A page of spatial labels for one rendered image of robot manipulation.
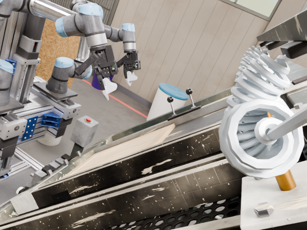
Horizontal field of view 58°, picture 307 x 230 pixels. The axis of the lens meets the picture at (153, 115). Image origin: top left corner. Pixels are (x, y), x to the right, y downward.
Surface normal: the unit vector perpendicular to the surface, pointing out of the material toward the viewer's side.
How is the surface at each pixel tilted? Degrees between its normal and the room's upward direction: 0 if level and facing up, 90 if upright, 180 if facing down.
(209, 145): 90
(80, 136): 90
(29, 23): 90
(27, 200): 90
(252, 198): 50
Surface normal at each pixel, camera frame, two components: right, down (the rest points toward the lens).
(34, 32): 0.32, 0.49
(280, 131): -0.93, 0.32
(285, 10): -0.38, 0.21
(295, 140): -0.80, 0.03
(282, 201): -0.41, -0.91
